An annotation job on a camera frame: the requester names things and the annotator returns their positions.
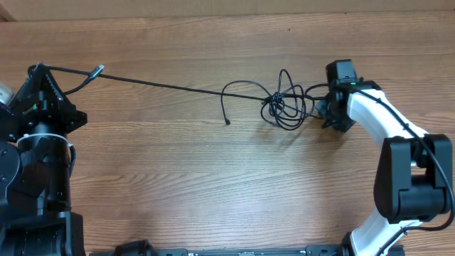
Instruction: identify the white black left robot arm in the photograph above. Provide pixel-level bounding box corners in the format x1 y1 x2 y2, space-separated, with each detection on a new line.
1 63 87 256

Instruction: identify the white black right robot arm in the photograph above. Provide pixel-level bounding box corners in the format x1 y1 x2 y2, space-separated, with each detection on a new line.
317 59 454 255

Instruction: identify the black USB cable gray plug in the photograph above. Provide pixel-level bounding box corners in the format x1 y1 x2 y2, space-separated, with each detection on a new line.
45 65 270 102

